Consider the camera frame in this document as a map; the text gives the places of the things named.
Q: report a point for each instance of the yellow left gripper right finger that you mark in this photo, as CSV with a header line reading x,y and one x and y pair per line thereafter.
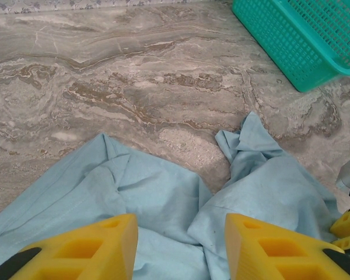
x,y
251,248

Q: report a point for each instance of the teal plastic basket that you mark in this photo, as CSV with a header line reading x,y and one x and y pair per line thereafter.
x,y
294,38

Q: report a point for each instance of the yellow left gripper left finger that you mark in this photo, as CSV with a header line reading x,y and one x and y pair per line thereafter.
x,y
105,248

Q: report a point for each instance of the light blue t-shirt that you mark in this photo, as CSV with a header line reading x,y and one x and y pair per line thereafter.
x,y
163,189

